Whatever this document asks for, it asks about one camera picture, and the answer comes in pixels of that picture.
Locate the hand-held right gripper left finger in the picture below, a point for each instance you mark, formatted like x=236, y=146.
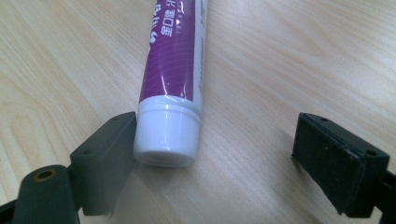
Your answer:
x=99, y=168

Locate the purple and white toothpaste tube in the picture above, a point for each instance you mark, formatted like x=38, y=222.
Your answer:
x=169, y=77

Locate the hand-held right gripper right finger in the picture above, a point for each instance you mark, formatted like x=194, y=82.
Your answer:
x=336, y=168

